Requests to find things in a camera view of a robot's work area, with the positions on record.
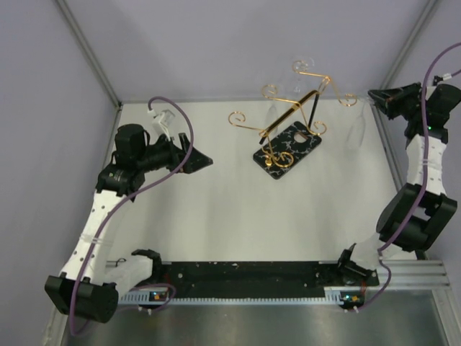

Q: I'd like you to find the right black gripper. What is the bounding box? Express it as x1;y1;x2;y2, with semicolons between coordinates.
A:
367;83;426;123

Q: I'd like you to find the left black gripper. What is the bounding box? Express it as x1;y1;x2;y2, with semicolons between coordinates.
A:
136;133;212;174

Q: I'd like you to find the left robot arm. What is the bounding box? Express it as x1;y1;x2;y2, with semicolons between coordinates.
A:
45;124;213;323

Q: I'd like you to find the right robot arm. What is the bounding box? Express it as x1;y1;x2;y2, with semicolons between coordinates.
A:
368;83;460;252

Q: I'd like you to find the clear wine glass right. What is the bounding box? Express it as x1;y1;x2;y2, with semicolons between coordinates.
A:
346;102;368;151

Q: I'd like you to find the clear wine glass middle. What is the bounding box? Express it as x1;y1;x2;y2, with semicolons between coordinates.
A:
261;84;278;123

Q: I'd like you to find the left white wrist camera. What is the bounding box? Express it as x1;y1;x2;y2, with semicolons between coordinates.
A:
148;110;175;141

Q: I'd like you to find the gold wire glass rack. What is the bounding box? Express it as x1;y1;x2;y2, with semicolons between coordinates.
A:
228;60;358;168

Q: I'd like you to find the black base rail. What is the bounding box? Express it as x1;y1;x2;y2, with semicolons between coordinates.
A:
140;255;379;300

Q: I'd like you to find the white cable duct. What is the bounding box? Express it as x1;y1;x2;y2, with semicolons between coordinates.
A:
118;287;364;308

